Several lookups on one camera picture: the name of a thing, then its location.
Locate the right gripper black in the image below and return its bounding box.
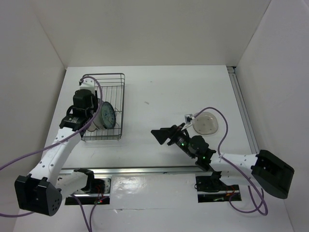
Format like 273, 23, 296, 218
151, 122, 196, 159

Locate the green red rimmed plate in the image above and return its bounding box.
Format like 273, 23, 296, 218
92, 98, 106, 131

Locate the orange sunburst plate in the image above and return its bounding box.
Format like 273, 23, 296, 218
87, 123, 97, 132

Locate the blue floral small plate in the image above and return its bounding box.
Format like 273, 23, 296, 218
101, 101, 116, 130

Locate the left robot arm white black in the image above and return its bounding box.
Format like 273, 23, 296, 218
14, 88, 98, 216

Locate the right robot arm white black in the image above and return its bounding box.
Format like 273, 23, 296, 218
151, 124, 295, 199

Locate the clear glass square plate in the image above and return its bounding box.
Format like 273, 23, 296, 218
193, 112, 219, 135

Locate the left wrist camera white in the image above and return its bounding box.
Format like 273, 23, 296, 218
79, 78, 96, 94

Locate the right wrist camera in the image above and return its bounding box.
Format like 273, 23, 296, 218
182, 114, 195, 131

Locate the grey wire dish rack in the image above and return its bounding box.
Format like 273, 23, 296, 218
83, 73, 125, 141

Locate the aluminium front rail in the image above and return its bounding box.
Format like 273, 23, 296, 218
59, 165, 201, 175

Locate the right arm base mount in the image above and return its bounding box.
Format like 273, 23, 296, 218
194, 176, 242, 203

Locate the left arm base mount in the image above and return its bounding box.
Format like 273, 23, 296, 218
73, 177, 112, 205

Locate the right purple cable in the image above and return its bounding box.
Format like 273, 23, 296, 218
194, 107, 268, 216

